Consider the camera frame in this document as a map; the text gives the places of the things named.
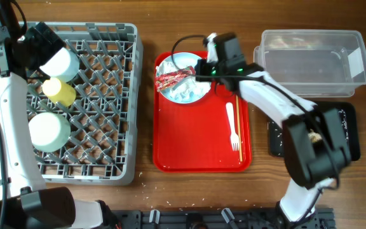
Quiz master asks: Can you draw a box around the red snack wrapper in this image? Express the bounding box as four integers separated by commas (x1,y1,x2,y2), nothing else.
154,66,195,92

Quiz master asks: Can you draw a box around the white plastic fork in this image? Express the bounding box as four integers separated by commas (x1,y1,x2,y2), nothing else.
226,102,240,151

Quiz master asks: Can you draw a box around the light blue bowl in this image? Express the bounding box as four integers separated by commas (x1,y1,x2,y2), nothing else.
40,48,79,82

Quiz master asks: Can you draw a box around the grey dishwasher rack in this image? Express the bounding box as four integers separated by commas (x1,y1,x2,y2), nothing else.
27,22,143,185

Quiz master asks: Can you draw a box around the white crumpled tissue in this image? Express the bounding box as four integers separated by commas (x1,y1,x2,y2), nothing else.
156,59,209,102

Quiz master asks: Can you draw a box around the yellow cup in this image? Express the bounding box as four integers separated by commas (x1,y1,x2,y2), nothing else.
42,78,76,107

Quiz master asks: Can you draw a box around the green bowl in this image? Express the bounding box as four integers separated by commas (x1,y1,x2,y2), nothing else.
29,112,71,152

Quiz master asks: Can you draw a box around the light blue plate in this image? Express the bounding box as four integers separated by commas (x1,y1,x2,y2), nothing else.
155,52,214,105

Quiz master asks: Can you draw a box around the rice and peanut waste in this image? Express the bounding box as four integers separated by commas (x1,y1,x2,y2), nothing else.
268,109,349,146

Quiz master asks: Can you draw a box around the red serving tray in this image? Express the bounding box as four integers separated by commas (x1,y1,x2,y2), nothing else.
152,50,253,174

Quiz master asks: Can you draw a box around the black plastic tray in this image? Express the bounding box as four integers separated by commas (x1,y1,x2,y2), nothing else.
268,101,361,161

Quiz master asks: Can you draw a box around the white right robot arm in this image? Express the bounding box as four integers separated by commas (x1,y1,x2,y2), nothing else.
195,32,352,228

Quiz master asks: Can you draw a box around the white label on bin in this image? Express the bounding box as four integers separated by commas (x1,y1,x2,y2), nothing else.
348,48,364,78

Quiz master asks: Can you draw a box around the clear plastic bin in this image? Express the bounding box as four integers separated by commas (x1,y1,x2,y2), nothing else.
254,29,366,97

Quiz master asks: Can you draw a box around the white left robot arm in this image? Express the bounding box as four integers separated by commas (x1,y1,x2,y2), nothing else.
0,1,122,228

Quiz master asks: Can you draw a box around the wooden chopstick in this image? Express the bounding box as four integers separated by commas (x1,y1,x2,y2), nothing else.
235,95,243,162

